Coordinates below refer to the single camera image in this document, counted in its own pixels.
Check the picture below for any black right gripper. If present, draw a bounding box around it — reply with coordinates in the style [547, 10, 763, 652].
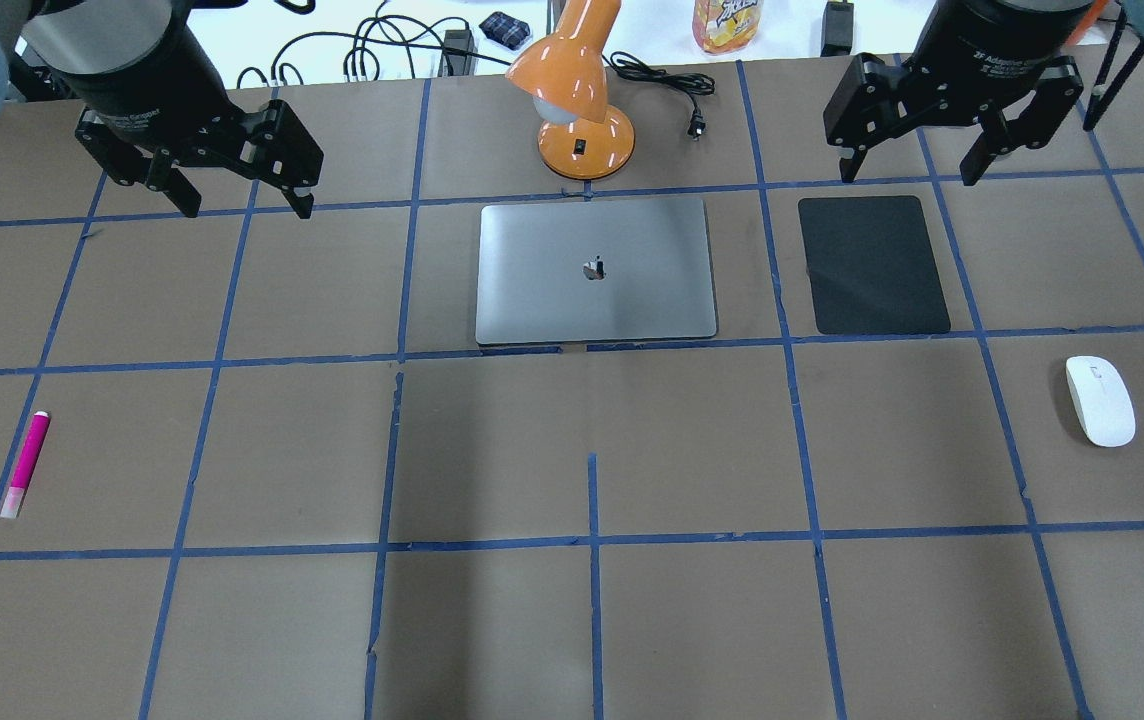
[823, 1, 1090, 187]

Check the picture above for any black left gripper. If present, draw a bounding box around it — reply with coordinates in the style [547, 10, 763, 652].
[27, 1, 325, 220]

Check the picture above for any pink marker pen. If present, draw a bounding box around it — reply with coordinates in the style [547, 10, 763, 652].
[0, 410, 51, 519]

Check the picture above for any white computer mouse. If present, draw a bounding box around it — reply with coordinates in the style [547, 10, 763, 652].
[1064, 355, 1136, 448]

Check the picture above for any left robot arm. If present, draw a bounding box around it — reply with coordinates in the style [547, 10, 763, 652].
[0, 1, 324, 219]

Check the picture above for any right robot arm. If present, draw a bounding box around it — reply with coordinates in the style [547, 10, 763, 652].
[823, 1, 1144, 185]

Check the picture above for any black mousepad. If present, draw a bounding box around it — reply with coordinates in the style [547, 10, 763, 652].
[797, 195, 951, 337]

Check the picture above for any black power adapter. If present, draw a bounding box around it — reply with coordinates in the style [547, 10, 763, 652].
[820, 1, 855, 56]

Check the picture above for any orange juice bottle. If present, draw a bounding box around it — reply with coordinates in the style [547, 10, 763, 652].
[691, 0, 763, 55]

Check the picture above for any dark blue small pouch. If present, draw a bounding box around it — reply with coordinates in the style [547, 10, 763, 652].
[479, 11, 532, 52]

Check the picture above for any orange desk lamp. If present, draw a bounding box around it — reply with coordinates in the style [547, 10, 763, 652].
[505, 1, 636, 181]

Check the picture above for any grey closed laptop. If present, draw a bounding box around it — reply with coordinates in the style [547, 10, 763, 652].
[475, 195, 718, 346]

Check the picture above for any black lamp power cable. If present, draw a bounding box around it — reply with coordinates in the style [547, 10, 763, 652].
[607, 52, 717, 141]

